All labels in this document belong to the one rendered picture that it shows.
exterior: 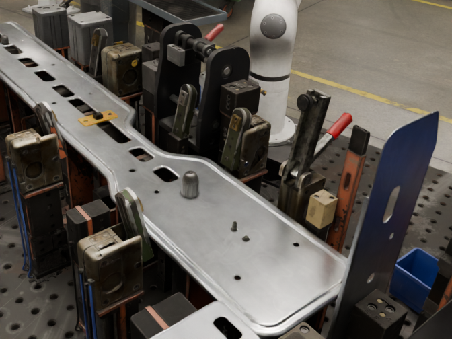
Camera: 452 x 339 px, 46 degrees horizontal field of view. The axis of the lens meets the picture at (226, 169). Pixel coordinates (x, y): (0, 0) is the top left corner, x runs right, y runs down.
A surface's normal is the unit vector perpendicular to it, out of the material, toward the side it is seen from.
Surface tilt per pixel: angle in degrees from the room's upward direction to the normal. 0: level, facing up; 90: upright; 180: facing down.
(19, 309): 0
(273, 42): 127
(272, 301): 0
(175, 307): 0
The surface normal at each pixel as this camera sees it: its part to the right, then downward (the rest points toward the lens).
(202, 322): 0.07, -0.83
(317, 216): -0.76, 0.31
